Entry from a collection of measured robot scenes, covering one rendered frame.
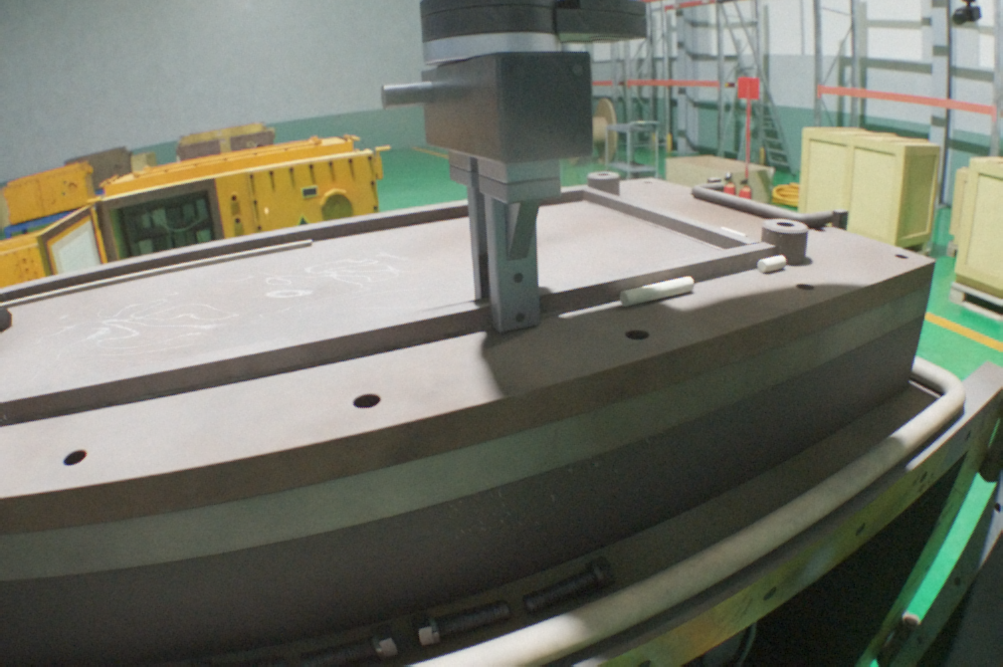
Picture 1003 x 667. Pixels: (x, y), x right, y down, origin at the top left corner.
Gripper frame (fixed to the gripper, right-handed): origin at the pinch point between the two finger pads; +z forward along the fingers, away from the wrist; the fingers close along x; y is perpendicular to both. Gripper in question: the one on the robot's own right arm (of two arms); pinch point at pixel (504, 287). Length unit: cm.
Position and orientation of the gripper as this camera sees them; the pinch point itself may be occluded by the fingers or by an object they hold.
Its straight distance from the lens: 33.5
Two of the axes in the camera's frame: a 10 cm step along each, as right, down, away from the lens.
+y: -9.2, 1.8, -3.4
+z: 0.5, 9.3, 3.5
